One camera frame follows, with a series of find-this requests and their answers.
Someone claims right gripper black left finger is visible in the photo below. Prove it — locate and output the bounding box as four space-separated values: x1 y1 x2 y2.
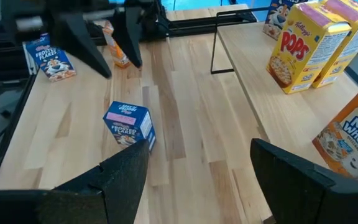
54 139 150 224

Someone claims orange Mini-Wheats cereal box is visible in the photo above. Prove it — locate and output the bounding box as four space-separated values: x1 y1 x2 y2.
101 20 132 69
311 82 358 183

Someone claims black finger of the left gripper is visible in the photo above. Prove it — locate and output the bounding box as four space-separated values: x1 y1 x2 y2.
46 11 113 80
113 6 144 69

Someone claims blue Frosted Flakes cereal box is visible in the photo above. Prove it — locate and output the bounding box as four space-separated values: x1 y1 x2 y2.
103 100 157 154
22 33 78 83
262 0 308 42

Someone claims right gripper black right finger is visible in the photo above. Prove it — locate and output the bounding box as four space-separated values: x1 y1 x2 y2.
250 138 358 224

